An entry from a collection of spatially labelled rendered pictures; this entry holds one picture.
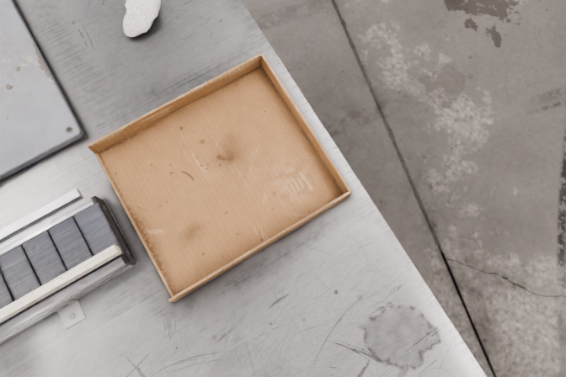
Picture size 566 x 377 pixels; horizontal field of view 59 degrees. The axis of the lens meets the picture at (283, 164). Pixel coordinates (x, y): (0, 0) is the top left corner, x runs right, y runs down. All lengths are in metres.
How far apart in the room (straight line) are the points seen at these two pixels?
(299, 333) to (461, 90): 1.27
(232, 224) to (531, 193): 1.26
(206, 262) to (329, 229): 0.19
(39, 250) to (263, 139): 0.36
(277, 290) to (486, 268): 1.07
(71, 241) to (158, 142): 0.19
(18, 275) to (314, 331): 0.41
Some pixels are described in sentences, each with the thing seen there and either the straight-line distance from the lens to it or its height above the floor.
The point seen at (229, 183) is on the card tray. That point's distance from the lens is 0.78.
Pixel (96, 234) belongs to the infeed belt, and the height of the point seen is 0.88.
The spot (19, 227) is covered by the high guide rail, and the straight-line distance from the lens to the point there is 0.70.
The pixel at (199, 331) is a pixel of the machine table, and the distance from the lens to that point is 0.76.
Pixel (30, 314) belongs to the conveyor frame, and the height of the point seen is 0.88.
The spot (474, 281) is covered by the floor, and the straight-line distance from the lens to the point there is 1.72.
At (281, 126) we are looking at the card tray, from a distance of 0.80.
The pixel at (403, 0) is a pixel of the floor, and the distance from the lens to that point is 1.96.
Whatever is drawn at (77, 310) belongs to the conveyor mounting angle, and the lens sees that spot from 0.80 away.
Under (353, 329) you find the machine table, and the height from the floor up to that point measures 0.83.
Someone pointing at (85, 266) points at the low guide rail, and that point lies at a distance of 0.71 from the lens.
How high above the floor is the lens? 1.59
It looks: 75 degrees down
